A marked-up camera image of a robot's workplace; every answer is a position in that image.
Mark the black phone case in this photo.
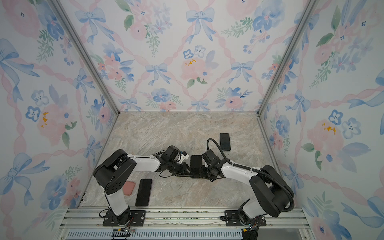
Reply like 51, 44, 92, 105
189, 154, 203, 179

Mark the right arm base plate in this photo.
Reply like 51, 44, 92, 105
220, 210, 267, 228

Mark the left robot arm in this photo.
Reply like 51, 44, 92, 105
94, 146, 192, 217

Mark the black smartphone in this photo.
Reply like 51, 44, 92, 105
135, 179, 153, 207
219, 133, 231, 151

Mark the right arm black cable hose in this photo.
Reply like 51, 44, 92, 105
206, 137, 295, 213

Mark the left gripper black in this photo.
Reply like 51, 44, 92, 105
168, 161, 195, 178

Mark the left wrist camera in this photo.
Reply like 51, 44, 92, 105
161, 145, 190, 163

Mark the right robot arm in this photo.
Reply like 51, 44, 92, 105
194, 162, 295, 225

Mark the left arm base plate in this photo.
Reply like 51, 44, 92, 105
103, 210, 147, 227

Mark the pink phone case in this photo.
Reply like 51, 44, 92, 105
123, 181, 136, 196

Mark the aluminium rail frame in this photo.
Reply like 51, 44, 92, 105
54, 207, 315, 240

